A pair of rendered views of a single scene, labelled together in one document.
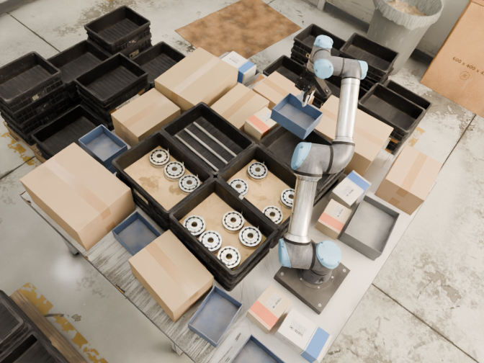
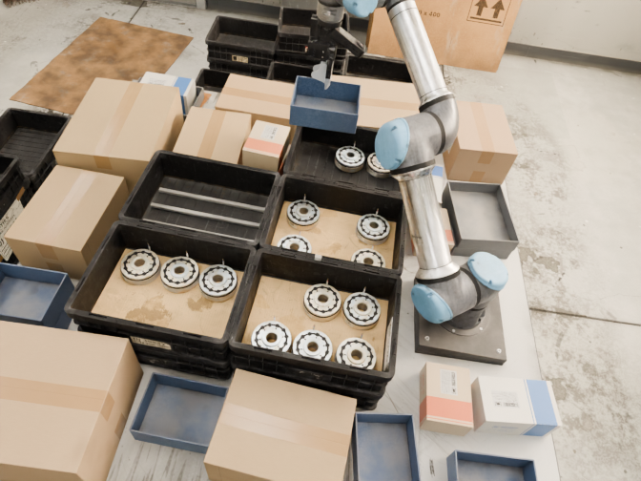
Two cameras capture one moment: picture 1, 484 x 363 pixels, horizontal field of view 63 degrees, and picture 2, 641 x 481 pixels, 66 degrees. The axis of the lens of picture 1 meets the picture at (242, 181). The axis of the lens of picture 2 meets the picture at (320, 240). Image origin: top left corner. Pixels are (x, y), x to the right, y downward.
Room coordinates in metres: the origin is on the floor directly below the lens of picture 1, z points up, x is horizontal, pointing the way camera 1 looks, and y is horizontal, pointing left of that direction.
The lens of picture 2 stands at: (0.29, 0.41, 1.99)
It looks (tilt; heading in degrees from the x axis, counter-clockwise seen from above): 51 degrees down; 329
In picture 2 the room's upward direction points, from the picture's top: 9 degrees clockwise
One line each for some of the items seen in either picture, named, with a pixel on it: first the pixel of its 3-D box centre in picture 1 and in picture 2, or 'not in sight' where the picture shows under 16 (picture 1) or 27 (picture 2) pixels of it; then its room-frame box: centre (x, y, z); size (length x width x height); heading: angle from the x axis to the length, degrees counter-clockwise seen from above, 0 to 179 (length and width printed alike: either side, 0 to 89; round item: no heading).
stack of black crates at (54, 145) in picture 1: (73, 141); not in sight; (1.60, 1.19, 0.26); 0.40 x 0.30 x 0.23; 149
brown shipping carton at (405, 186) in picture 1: (408, 178); (475, 141); (1.38, -0.90, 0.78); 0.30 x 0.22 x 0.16; 154
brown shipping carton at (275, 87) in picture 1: (281, 101); (260, 113); (1.79, -0.15, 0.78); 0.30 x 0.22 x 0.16; 57
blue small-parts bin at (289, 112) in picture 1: (296, 115); (325, 104); (1.38, -0.20, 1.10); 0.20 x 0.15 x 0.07; 60
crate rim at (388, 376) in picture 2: (223, 224); (320, 310); (0.83, 0.05, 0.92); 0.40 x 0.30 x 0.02; 56
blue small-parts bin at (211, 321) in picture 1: (215, 315); (384, 458); (0.48, 0.01, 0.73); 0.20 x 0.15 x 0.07; 156
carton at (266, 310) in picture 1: (268, 308); (444, 398); (0.55, -0.22, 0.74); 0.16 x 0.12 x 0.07; 148
